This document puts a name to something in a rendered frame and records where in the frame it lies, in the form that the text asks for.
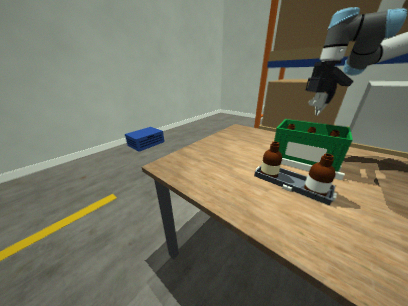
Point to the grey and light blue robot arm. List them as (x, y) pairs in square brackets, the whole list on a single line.
[(368, 30)]

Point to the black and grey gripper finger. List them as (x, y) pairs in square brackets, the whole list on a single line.
[(324, 99), (317, 95)]

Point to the green crate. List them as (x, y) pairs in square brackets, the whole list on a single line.
[(308, 148)]

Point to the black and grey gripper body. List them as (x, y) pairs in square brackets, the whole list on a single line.
[(326, 80)]

